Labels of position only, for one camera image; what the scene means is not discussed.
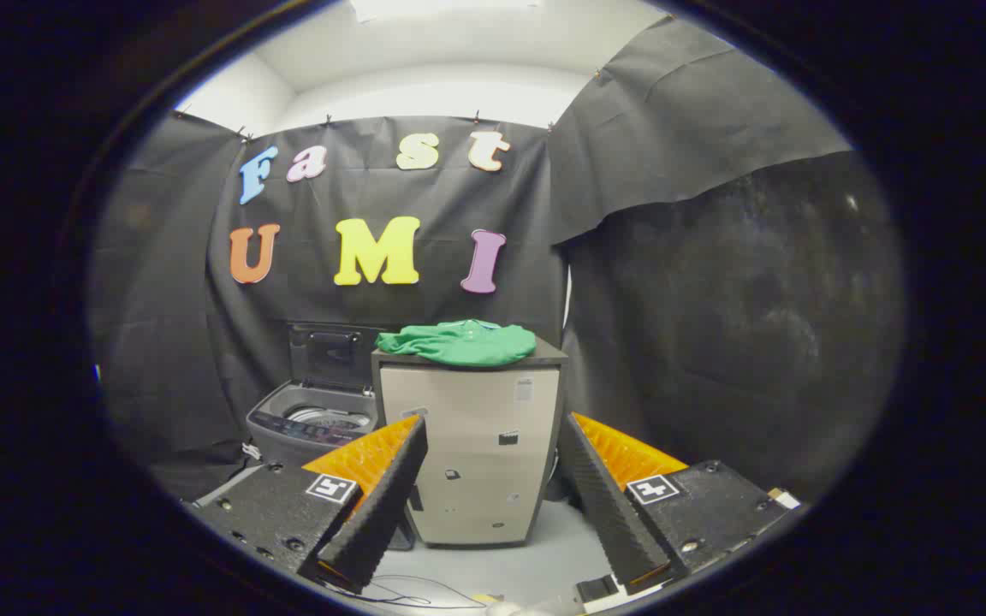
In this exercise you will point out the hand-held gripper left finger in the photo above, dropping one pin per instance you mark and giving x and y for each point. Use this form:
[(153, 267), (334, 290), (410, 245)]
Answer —
[(386, 500)]

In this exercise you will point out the grey washing machine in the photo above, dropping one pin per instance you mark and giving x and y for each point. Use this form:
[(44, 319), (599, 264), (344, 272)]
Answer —
[(288, 402)]

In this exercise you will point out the black backdrop cloth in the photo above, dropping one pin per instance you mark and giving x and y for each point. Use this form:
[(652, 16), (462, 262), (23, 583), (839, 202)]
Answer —
[(459, 197)]

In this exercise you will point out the green polo shirt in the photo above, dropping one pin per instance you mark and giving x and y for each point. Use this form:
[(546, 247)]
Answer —
[(467, 346)]

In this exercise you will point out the ceiling light panel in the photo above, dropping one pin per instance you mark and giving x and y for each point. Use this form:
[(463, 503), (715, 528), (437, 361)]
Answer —
[(442, 8)]

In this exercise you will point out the beige cabinet with dark top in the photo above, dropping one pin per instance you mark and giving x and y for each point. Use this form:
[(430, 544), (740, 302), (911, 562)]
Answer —
[(476, 428)]

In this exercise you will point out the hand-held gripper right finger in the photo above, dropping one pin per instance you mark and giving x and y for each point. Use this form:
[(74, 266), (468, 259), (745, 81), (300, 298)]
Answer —
[(604, 505)]

